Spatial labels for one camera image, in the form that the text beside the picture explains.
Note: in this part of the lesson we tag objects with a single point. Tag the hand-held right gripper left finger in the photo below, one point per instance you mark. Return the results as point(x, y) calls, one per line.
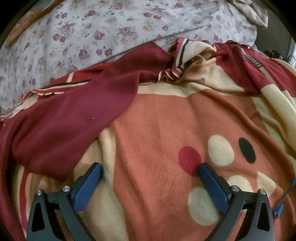
point(89, 185)

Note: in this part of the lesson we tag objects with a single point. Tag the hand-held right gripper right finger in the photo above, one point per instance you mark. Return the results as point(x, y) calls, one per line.
point(211, 185)

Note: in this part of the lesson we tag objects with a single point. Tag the maroon garment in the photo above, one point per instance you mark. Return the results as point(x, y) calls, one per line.
point(69, 120)

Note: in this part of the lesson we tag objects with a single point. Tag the printed fleece blanket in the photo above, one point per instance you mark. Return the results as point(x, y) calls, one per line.
point(150, 127)

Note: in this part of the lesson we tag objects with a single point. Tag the floral bedsheet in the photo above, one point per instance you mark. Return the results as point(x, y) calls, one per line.
point(104, 23)

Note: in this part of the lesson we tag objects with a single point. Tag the beige quilted cloth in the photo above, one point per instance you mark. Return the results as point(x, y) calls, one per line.
point(252, 11)

